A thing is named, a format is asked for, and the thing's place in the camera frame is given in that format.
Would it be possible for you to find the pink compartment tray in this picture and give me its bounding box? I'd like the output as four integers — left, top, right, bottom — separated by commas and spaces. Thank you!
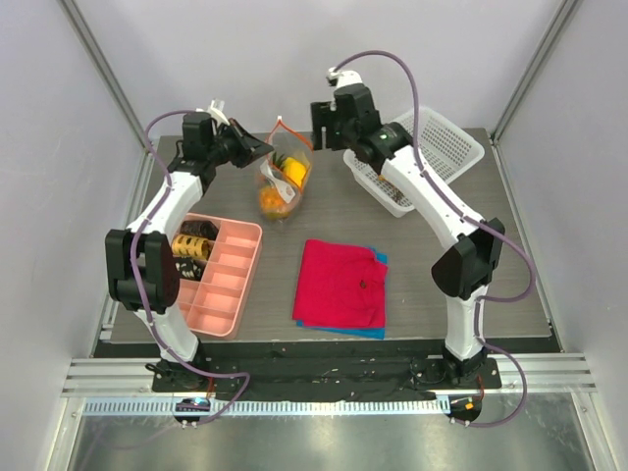
177, 213, 263, 340

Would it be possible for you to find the red folded shirt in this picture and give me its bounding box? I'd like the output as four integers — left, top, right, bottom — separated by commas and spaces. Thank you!
291, 238, 391, 330

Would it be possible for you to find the fake pineapple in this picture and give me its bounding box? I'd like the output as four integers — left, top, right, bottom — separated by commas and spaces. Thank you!
258, 158, 296, 220

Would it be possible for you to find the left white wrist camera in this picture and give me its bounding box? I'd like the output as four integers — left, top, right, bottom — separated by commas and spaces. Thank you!
195, 99, 231, 126

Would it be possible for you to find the black white rolled cloth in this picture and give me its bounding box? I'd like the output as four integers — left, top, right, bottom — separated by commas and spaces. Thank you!
175, 257, 205, 282

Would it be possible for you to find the white slotted cable duct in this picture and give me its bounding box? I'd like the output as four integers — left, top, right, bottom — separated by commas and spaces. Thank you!
83, 395, 450, 417

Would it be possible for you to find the clear zip top bag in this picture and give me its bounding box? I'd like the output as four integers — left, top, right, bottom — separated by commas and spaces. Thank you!
256, 115, 313, 223

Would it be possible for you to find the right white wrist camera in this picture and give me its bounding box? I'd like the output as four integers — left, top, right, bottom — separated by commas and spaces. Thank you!
326, 68, 363, 89

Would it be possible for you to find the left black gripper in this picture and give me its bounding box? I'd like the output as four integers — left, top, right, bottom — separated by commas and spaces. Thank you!
207, 119, 274, 170

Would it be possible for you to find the dark brown rolled cloth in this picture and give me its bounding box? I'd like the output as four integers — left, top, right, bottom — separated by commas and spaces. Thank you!
180, 220, 219, 240

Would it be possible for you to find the fake brown longan bunch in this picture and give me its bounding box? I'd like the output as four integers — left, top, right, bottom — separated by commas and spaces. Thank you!
378, 176, 411, 207

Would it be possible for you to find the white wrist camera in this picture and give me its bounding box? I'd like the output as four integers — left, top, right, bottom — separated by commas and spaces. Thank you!
195, 99, 231, 126
326, 68, 363, 89

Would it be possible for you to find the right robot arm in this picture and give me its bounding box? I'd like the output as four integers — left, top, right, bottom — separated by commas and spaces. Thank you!
310, 78, 505, 388

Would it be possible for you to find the blue folded shirt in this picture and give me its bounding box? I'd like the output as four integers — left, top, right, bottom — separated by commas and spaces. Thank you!
293, 247, 391, 340

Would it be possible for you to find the white plastic basket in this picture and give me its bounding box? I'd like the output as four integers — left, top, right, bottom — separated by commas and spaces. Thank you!
341, 106, 486, 221

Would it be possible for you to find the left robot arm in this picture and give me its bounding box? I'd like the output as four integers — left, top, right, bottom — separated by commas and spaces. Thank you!
105, 107, 273, 392

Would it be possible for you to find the fake yellow mango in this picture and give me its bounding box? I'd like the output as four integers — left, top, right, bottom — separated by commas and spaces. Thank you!
283, 157, 308, 188

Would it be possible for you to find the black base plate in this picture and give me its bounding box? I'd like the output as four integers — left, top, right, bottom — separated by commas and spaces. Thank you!
92, 338, 560, 403

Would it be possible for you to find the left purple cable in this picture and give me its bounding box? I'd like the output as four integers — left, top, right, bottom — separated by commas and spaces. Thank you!
128, 108, 252, 426

